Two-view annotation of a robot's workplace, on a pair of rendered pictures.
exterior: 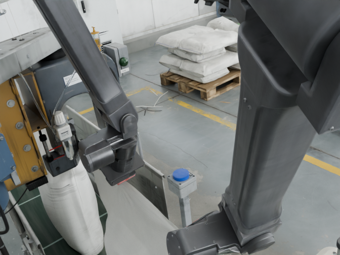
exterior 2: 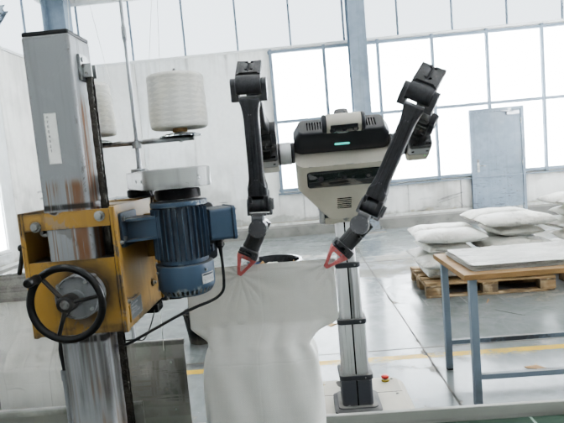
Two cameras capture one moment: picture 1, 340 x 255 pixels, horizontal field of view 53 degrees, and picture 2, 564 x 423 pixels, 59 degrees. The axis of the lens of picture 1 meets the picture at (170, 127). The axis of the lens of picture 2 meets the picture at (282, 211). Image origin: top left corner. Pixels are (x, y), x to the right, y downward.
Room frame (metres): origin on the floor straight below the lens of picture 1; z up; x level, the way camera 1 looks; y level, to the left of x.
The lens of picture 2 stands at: (-0.35, 1.38, 1.40)
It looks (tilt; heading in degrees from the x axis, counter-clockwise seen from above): 5 degrees down; 306
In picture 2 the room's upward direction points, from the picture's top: 5 degrees counter-clockwise
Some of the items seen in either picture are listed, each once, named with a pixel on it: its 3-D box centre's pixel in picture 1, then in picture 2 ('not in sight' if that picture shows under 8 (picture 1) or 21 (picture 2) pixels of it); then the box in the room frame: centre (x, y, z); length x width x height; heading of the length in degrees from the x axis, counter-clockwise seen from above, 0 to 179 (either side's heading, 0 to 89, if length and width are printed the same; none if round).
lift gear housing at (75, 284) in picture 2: not in sight; (80, 295); (0.74, 0.73, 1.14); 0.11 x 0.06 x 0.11; 34
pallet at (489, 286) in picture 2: not in sight; (477, 277); (1.07, -3.84, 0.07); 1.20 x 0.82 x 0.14; 32
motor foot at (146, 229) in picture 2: not in sight; (145, 226); (0.69, 0.55, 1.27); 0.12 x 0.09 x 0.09; 124
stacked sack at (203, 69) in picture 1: (211, 61); not in sight; (3.73, -0.56, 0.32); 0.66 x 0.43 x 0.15; 126
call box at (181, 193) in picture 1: (181, 182); not in sight; (1.01, -0.02, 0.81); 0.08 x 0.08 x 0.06; 34
